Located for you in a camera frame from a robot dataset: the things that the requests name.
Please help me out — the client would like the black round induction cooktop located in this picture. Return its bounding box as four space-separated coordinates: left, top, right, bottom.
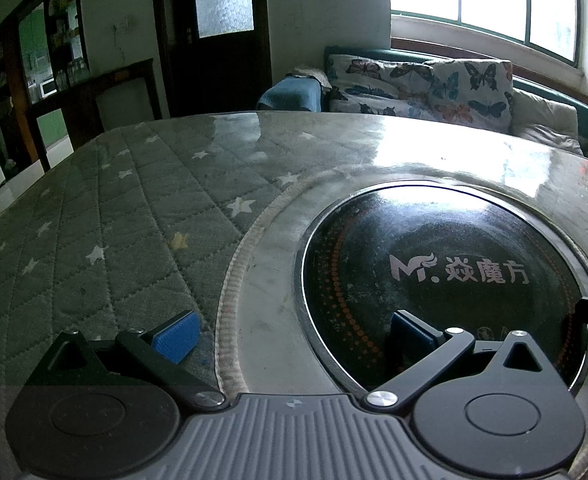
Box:
296 181 588 394

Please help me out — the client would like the grey quilted star table cover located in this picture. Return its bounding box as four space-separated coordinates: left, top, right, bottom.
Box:
0 112 588 479

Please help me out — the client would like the beige plain cushion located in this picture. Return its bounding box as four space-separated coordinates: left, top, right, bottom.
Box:
510 89 582 155

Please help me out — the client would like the square butterfly print cushion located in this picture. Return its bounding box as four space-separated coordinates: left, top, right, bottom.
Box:
427 58 514 133

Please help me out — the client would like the long butterfly print cushion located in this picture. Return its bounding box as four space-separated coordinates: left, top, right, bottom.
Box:
326 54 435 120

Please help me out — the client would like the blue covered sofa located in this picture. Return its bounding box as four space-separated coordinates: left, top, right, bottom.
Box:
257 44 588 155

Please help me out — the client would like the dark wooden display cabinet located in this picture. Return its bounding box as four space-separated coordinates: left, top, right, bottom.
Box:
0 0 167 179

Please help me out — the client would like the dark door with frosted glass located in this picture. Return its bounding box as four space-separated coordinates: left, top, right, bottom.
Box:
153 0 272 117

